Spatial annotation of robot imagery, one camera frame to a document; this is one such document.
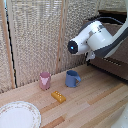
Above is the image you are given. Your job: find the lower dark brown drawer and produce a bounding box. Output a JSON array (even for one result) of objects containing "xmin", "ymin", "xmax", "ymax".
[{"xmin": 88, "ymin": 53, "xmax": 128, "ymax": 82}]

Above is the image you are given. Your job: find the woven folding screen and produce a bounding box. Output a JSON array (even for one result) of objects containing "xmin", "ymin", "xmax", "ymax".
[{"xmin": 0, "ymin": 0, "xmax": 128, "ymax": 94}]

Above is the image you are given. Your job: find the blue mug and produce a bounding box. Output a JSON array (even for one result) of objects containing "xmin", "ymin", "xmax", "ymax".
[{"xmin": 64, "ymin": 69, "xmax": 82, "ymax": 89}]

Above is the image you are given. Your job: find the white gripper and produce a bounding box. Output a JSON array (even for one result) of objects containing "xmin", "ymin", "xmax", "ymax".
[{"xmin": 85, "ymin": 49, "xmax": 96, "ymax": 63}]

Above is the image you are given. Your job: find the pink cup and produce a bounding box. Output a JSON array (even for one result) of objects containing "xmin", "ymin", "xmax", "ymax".
[{"xmin": 38, "ymin": 71, "xmax": 52, "ymax": 91}]

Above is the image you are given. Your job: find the orange block with white marks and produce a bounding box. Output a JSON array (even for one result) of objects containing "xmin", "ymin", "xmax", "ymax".
[{"xmin": 50, "ymin": 90, "xmax": 67, "ymax": 103}]

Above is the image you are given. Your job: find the white plate with floral rim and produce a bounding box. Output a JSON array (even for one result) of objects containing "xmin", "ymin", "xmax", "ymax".
[{"xmin": 0, "ymin": 100, "xmax": 42, "ymax": 128}]

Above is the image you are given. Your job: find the dark brown drawer cabinet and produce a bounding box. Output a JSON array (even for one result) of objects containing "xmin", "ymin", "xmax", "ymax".
[{"xmin": 83, "ymin": 9, "xmax": 128, "ymax": 82}]

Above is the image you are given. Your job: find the metal handle of lower drawer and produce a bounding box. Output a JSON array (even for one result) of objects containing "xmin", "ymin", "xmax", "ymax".
[{"xmin": 99, "ymin": 57, "xmax": 123, "ymax": 68}]

